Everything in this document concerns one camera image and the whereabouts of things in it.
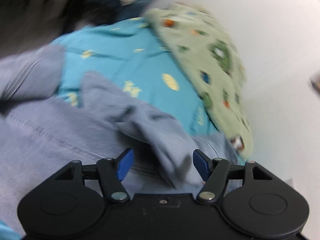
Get blue denim jeans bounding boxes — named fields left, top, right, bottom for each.
left=0, top=44, right=247, bottom=238

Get dark cloth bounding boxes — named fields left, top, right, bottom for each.
left=0, top=0, right=120, bottom=55

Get green printed fleece blanket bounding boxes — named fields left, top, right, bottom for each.
left=144, top=2, right=254, bottom=159

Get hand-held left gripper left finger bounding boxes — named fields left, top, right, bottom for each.
left=54, top=148, right=135, bottom=203

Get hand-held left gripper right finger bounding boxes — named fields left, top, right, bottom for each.
left=192, top=149, right=274, bottom=202

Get blue cushion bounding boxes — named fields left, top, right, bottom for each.
left=97, top=0, right=160, bottom=22

